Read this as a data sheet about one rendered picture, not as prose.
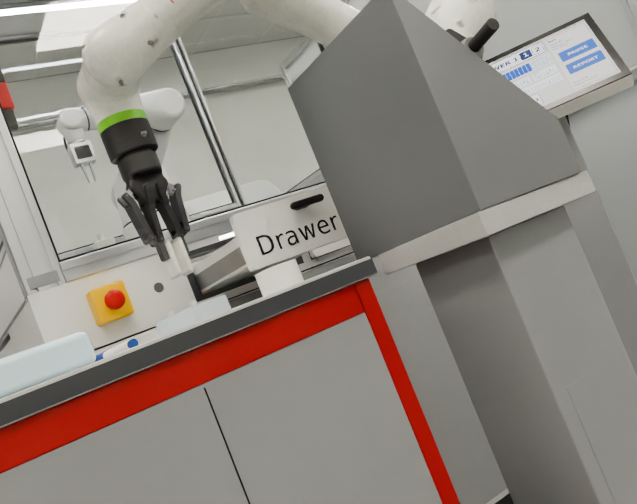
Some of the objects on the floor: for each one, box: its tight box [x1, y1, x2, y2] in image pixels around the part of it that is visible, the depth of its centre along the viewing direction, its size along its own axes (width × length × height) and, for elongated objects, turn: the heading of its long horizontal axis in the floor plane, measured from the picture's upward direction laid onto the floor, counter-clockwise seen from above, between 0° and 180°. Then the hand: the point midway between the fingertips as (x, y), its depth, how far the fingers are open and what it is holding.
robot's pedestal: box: [379, 170, 637, 504], centre depth 121 cm, size 30×30×76 cm
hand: (176, 258), depth 126 cm, fingers closed
